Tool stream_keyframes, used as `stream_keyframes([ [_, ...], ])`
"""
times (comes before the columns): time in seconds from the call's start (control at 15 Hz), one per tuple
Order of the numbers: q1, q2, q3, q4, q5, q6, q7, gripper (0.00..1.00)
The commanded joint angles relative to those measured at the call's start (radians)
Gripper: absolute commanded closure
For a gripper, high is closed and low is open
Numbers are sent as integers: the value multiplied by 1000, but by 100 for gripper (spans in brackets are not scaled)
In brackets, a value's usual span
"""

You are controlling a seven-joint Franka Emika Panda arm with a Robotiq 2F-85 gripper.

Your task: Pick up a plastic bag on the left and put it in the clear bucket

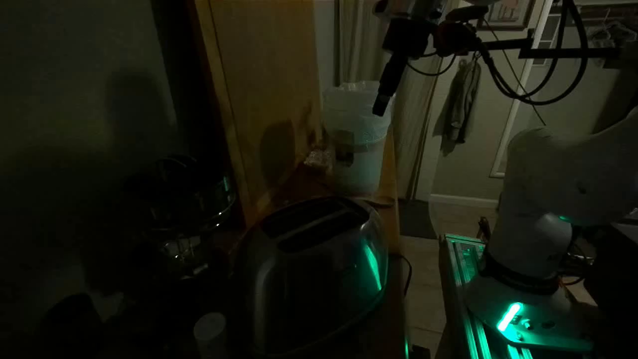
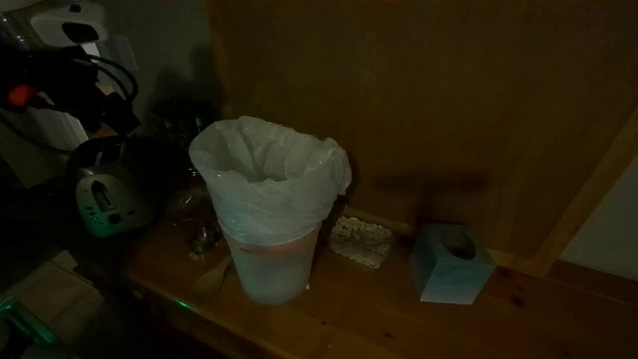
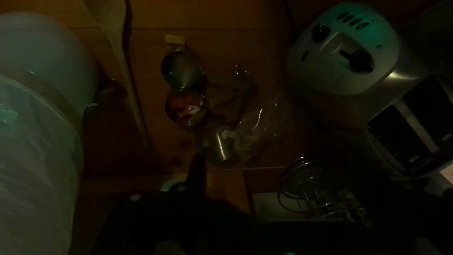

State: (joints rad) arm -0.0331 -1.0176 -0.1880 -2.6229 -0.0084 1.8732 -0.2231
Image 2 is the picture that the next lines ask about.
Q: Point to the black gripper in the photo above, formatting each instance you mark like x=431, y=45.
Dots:
x=116, y=113

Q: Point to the white bucket liner bag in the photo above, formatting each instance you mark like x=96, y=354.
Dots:
x=265, y=173

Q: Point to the clear plastic bucket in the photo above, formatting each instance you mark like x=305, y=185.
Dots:
x=275, y=266

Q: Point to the silver electric kettle appliance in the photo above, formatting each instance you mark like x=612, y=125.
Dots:
x=110, y=197

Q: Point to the small tan wooden object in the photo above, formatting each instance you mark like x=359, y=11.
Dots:
x=212, y=278

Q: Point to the cardboard box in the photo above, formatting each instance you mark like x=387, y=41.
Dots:
x=50, y=300

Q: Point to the speckled rectangular sponge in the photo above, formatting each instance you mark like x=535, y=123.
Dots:
x=359, y=240

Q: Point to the brown wooden cabinet panel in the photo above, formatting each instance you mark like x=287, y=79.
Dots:
x=425, y=101

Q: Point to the blue tissue box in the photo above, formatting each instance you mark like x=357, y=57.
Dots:
x=449, y=270

